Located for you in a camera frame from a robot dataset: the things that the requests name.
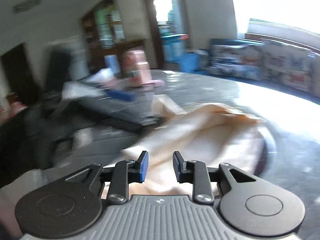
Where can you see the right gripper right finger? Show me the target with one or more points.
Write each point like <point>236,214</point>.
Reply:
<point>198,174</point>

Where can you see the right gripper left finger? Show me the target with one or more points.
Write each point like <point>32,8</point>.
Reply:
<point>122,174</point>

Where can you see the cream beige garment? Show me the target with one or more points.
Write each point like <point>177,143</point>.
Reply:
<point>213,133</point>

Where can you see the black smartphone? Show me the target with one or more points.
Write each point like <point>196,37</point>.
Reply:
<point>115,114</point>

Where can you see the white tissue box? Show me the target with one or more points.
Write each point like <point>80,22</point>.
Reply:
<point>93,86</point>

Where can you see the white refrigerator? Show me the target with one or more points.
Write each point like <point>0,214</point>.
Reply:
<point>79,68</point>

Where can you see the pink cartoon water bottle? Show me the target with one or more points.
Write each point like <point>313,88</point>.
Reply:
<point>136,68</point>

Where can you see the dark wooden display cabinet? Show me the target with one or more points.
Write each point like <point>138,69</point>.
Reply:
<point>105,36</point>

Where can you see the left butterfly cushion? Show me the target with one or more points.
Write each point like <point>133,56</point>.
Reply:
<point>242,61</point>

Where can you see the butterfly cushion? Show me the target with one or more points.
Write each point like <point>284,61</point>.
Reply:
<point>242,61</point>
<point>287,64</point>

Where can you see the blue sofa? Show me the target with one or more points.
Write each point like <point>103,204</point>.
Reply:
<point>198,61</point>

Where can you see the blue plastic cabinet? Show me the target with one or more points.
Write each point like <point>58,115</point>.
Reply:
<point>173,46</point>

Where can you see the middle butterfly cushion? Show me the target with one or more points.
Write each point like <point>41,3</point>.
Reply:
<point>287,64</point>

